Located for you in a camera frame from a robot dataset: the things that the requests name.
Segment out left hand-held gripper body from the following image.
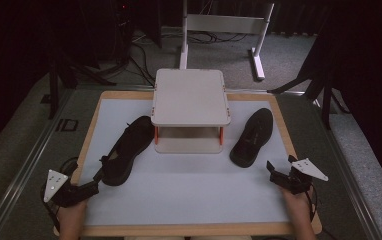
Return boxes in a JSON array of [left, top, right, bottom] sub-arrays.
[[43, 169, 100, 208]]

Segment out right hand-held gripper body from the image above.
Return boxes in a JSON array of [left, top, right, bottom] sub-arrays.
[[270, 157, 329, 196]]

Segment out black mesh shoe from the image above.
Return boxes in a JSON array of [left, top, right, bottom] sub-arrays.
[[100, 115, 155, 187], [229, 107, 275, 169]]

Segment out white two-tier shoe rack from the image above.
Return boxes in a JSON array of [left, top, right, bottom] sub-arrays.
[[150, 68, 232, 155]]

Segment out person's left hand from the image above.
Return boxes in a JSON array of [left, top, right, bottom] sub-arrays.
[[57, 199, 89, 231]]

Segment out person's right hand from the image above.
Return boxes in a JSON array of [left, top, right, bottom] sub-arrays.
[[280, 187, 314, 223]]

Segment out black floor plate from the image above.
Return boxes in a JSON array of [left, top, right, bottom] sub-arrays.
[[55, 118, 79, 132]]

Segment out black tripod stand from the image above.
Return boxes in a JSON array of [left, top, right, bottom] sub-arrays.
[[266, 63, 351, 131], [46, 54, 117, 120]]

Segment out white metal stand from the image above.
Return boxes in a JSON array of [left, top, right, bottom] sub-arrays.
[[178, 0, 276, 82]]

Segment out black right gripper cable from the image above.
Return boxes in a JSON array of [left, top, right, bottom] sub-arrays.
[[306, 183, 319, 222]]

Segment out metal floor rail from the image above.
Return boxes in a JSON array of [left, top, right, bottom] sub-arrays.
[[312, 99, 382, 240], [0, 89, 77, 240]]

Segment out black floor cables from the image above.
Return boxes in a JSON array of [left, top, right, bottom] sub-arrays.
[[129, 29, 248, 88]]

